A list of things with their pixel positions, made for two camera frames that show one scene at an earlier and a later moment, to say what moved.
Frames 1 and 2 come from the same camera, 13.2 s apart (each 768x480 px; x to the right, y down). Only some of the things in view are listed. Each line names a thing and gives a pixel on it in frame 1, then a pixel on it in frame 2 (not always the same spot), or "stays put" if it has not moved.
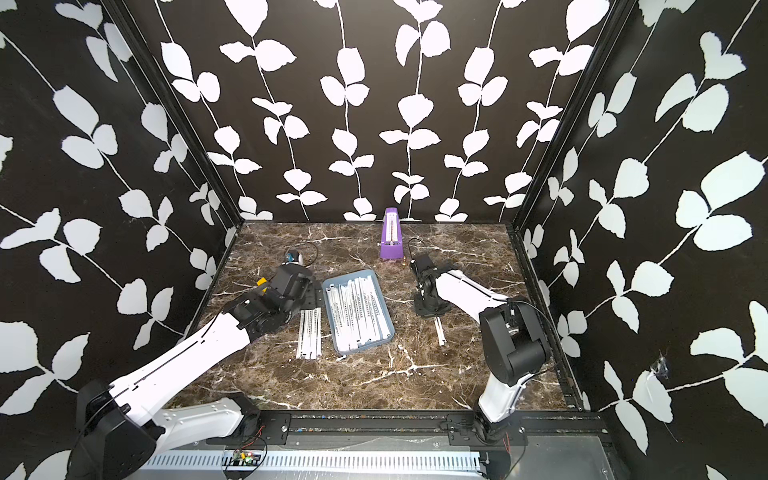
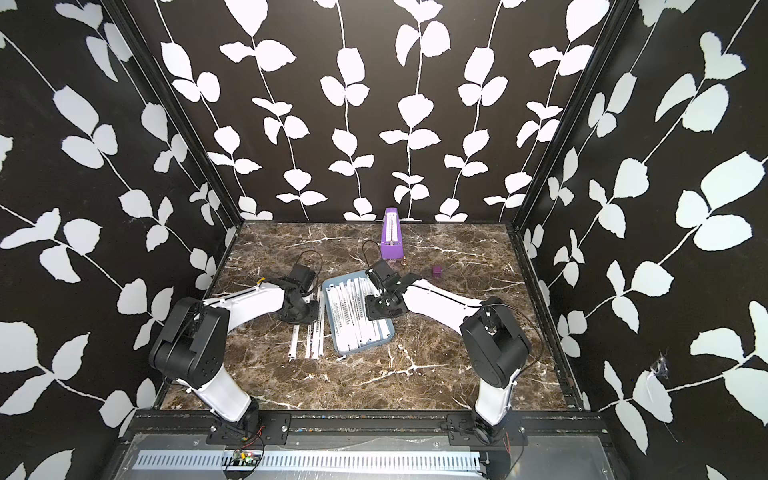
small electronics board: x=245 y=458 stays put
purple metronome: x=392 y=244 stays put
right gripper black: x=422 y=311 to x=370 y=308
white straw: x=356 y=313 stays put
